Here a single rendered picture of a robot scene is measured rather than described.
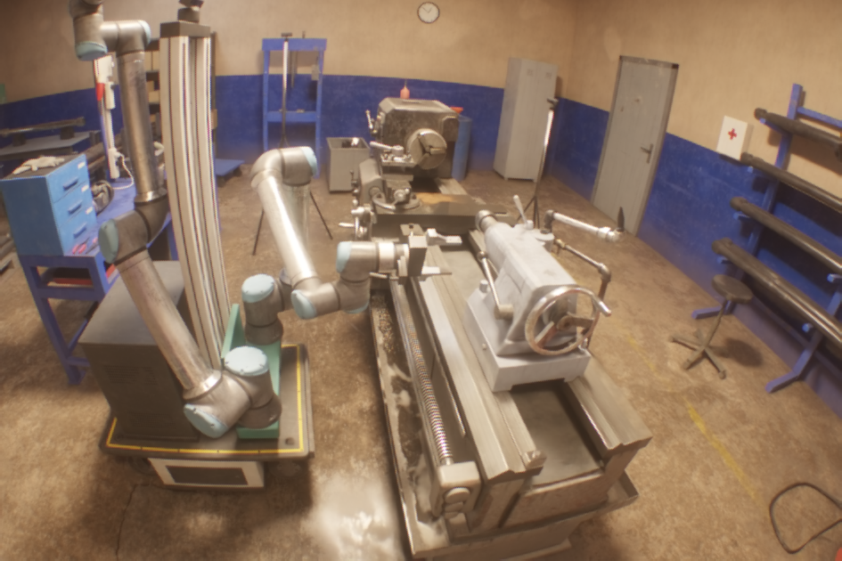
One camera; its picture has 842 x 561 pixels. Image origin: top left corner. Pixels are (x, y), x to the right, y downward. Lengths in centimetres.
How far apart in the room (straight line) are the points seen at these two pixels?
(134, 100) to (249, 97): 497
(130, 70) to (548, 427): 162
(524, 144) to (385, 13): 278
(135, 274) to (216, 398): 44
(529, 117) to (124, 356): 572
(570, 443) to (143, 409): 148
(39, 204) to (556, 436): 227
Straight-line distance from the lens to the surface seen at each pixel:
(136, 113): 129
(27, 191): 218
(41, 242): 225
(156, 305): 126
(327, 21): 604
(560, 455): 127
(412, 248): 116
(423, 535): 140
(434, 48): 617
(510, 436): 112
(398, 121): 279
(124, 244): 125
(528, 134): 623
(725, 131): 434
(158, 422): 173
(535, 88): 616
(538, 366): 120
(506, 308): 115
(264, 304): 177
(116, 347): 150
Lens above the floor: 169
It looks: 26 degrees down
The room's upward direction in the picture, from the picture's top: 6 degrees clockwise
